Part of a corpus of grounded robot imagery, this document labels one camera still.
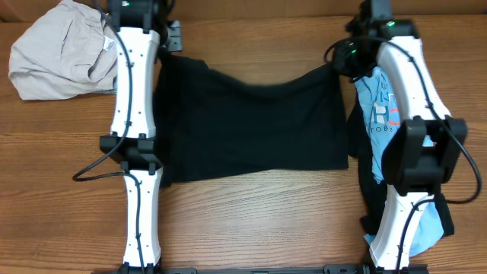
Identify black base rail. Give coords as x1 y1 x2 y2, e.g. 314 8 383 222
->
92 264 430 274

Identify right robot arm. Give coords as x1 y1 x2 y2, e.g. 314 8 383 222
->
327 1 467 273

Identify light blue printed t-shirt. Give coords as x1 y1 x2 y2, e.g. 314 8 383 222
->
355 67 444 256

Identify black t-shirt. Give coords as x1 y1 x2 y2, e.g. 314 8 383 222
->
153 51 349 186

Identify beige folded trousers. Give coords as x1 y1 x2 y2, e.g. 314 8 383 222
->
8 1 117 100

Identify grey folded garment underneath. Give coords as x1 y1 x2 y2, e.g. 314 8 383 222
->
94 87 116 94

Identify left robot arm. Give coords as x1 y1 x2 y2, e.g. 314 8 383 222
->
100 0 173 273

